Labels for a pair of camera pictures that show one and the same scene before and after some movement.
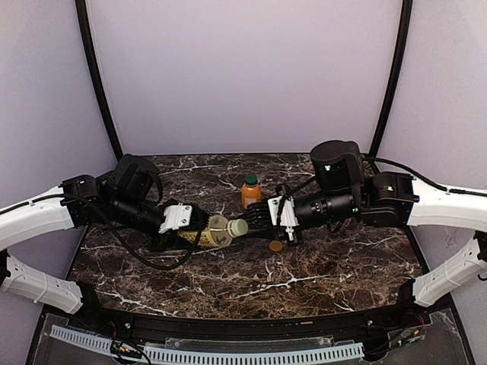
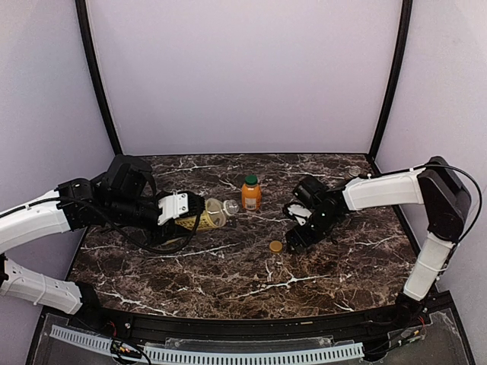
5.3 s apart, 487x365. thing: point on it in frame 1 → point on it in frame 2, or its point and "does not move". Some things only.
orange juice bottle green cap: [251, 191] does not move
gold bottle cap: [275, 245] does not move
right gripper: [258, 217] → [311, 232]
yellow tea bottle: [216, 234] → [214, 214]
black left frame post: [82, 9] does not move
